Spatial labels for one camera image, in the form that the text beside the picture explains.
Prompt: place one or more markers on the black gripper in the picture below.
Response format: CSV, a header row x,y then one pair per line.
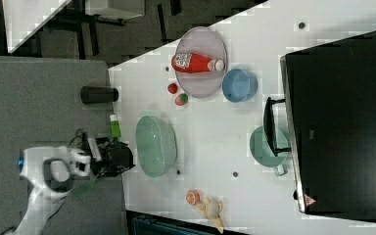
x,y
116,158

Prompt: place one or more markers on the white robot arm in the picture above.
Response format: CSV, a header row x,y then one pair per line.
x,y
56,173

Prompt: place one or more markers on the green bottle white cap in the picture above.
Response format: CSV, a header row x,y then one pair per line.
x,y
115,128

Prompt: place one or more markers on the dark grey cup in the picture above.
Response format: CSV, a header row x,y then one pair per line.
x,y
98,95

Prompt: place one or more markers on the toy orange half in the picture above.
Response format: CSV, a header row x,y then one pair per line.
x,y
193,197

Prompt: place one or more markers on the pink toy strawberry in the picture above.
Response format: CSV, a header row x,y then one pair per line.
x,y
181,99

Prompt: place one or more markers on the red toy strawberry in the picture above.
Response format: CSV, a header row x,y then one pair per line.
x,y
172,88

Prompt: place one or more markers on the toy peeled banana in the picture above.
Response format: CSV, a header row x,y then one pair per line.
x,y
210,209

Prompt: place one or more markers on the red ketchup bottle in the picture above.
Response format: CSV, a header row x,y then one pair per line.
x,y
195,63

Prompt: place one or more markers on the blue plastic cup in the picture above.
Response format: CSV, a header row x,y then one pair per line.
x,y
239,85

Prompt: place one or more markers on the mint green mug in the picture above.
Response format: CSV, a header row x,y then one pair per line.
x,y
262,153

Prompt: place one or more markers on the grey round plate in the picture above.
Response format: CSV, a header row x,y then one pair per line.
x,y
203,41

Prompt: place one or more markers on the black silver toaster oven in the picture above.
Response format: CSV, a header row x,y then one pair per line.
x,y
330,100

